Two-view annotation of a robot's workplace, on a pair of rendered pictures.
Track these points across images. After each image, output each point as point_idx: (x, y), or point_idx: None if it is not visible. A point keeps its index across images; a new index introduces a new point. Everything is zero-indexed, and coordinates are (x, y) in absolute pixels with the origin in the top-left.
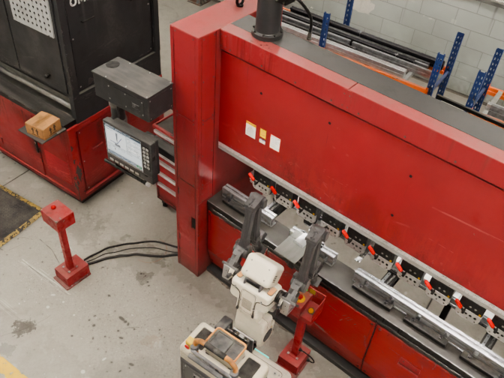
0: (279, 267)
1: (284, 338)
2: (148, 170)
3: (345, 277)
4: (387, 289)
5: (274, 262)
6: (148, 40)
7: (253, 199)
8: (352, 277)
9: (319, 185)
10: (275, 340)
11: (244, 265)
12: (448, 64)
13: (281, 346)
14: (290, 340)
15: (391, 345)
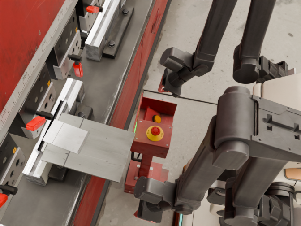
0: (284, 76)
1: (117, 201)
2: None
3: (99, 71)
4: (110, 5)
5: (272, 95)
6: None
7: (268, 130)
8: (94, 62)
9: (24, 7)
10: (124, 211)
11: None
12: None
13: (130, 200)
14: (116, 193)
15: (149, 28)
